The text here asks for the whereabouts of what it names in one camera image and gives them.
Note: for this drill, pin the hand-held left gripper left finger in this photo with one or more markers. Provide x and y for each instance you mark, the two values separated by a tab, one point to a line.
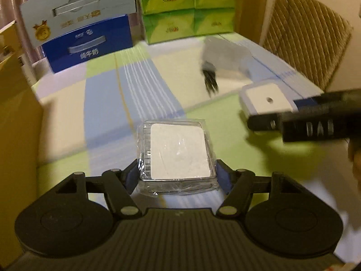
130	176

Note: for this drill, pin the black binder clips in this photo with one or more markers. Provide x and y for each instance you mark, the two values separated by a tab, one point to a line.
210	79

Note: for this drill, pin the brown curtain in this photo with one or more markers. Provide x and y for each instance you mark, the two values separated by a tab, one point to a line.
11	4

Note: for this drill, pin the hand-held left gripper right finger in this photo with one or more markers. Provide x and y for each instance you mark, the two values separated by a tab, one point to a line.
224	176

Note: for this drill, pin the clear plastic bag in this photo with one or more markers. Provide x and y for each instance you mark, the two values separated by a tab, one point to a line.
225	52

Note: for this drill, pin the stack of green tissue packs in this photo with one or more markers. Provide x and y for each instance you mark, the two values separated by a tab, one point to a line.
174	11

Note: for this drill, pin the wicker chair back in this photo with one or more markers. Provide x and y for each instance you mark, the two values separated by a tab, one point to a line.
307	39

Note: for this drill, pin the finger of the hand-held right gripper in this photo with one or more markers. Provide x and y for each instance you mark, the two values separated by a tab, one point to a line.
263	122
327	101

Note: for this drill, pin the brown cardboard box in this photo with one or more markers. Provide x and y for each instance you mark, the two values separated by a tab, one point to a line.
17	146

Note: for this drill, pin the white square box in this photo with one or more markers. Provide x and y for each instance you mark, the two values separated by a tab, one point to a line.
259	105

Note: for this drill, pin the checked cloth covered desktop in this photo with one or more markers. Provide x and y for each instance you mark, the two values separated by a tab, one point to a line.
107	101

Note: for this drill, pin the plastic-wrapped white box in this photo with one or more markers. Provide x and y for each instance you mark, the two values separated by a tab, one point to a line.
177	152

